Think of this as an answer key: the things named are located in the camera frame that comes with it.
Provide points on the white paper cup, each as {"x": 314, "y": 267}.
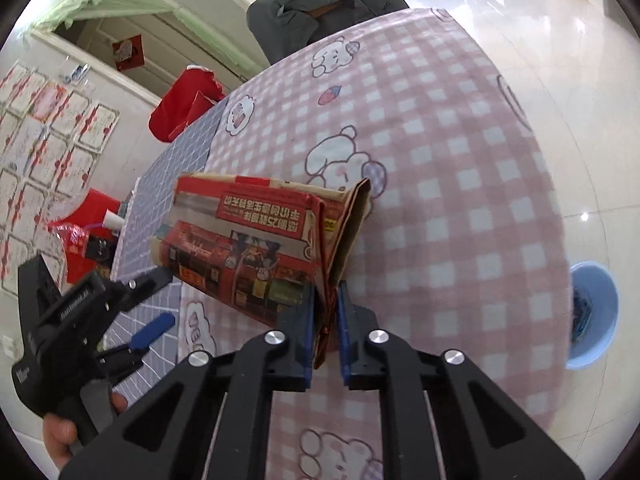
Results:
{"x": 112, "y": 220}

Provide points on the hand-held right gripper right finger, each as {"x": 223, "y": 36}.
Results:
{"x": 345, "y": 330}

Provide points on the red printed cardboard carton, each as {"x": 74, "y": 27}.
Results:
{"x": 240, "y": 240}

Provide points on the pink checked tablecloth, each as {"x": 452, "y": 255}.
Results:
{"x": 450, "y": 210}

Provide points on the small black box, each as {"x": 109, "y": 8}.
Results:
{"x": 100, "y": 251}

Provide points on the red door decoration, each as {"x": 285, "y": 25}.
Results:
{"x": 129, "y": 52}

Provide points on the blue plastic bin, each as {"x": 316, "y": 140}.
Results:
{"x": 607, "y": 320}

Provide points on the wall of framed certificates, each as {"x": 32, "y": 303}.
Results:
{"x": 45, "y": 150}

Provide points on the person's left hand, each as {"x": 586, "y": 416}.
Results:
{"x": 57, "y": 435}

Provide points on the grey grid table mat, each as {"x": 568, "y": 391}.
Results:
{"x": 170, "y": 170}

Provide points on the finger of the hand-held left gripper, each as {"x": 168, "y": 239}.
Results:
{"x": 152, "y": 329}
{"x": 142, "y": 285}

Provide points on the red bag with bottle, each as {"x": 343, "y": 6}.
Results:
{"x": 92, "y": 205}

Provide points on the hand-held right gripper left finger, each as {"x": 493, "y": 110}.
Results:
{"x": 305, "y": 325}

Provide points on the red label soda bottle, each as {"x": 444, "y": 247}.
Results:
{"x": 70, "y": 237}

